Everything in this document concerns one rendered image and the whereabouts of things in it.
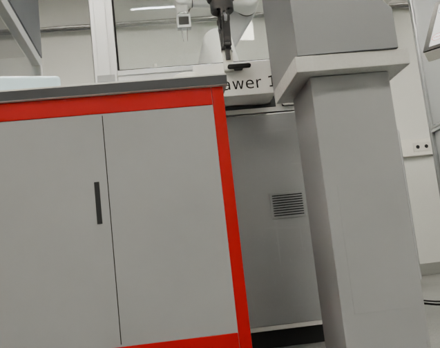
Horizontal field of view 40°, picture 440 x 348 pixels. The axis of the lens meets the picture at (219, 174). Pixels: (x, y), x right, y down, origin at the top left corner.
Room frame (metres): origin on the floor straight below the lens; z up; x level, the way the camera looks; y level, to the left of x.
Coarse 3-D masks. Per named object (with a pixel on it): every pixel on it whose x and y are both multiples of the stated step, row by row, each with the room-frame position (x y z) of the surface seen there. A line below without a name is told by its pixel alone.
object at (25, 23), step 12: (0, 0) 2.13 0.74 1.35; (12, 0) 2.31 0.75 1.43; (24, 0) 2.55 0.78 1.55; (36, 0) 2.85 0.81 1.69; (12, 12) 2.31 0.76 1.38; (24, 12) 2.53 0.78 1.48; (36, 12) 2.83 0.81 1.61; (12, 24) 2.35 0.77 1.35; (24, 24) 2.52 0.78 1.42; (36, 24) 2.80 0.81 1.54; (24, 36) 2.51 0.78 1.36; (36, 36) 2.78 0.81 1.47; (36, 48) 2.78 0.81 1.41; (36, 60) 2.78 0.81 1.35
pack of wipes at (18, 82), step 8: (0, 80) 1.41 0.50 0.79; (8, 80) 1.41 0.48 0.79; (16, 80) 1.42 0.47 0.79; (24, 80) 1.42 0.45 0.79; (32, 80) 1.43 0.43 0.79; (40, 80) 1.44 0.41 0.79; (48, 80) 1.44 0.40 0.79; (56, 80) 1.45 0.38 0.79; (0, 88) 1.41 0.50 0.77; (8, 88) 1.41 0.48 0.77; (16, 88) 1.42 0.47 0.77
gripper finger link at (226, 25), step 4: (228, 16) 1.80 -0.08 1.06; (228, 20) 1.81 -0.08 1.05; (224, 24) 1.81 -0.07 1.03; (228, 24) 1.82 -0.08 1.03; (224, 28) 1.82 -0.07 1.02; (228, 28) 1.82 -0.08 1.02; (224, 32) 1.82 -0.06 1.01; (228, 32) 1.82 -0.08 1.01; (224, 36) 1.82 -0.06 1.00; (228, 36) 1.82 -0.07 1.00; (224, 40) 1.83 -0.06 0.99; (228, 40) 1.83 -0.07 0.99; (224, 44) 1.83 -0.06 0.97
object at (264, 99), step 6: (246, 96) 1.95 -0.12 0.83; (252, 96) 1.96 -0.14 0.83; (258, 96) 1.97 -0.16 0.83; (264, 96) 1.97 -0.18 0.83; (270, 96) 1.99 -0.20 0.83; (228, 102) 2.00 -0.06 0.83; (234, 102) 2.01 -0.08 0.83; (240, 102) 2.02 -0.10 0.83; (246, 102) 2.03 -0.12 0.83; (252, 102) 2.04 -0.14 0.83; (258, 102) 2.05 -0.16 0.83; (264, 102) 2.06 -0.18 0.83
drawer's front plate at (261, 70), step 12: (264, 60) 1.89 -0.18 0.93; (204, 72) 1.86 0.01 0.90; (216, 72) 1.87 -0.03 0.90; (228, 72) 1.87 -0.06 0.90; (240, 72) 1.88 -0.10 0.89; (252, 72) 1.88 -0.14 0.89; (264, 72) 1.89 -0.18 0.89; (228, 84) 1.87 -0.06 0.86; (240, 84) 1.88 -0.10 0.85; (252, 84) 1.88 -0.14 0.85; (264, 84) 1.88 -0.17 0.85; (228, 96) 1.87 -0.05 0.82; (240, 96) 1.89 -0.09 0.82
